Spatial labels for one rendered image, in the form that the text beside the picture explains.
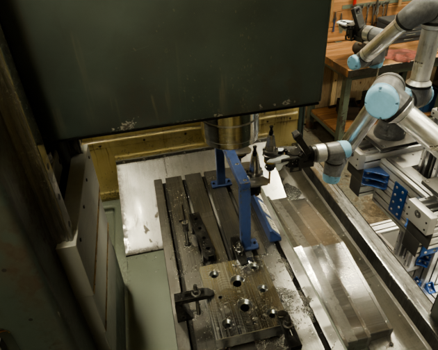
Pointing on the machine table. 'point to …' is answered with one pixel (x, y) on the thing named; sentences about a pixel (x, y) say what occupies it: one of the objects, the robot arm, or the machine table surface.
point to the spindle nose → (231, 132)
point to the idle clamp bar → (197, 227)
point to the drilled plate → (243, 335)
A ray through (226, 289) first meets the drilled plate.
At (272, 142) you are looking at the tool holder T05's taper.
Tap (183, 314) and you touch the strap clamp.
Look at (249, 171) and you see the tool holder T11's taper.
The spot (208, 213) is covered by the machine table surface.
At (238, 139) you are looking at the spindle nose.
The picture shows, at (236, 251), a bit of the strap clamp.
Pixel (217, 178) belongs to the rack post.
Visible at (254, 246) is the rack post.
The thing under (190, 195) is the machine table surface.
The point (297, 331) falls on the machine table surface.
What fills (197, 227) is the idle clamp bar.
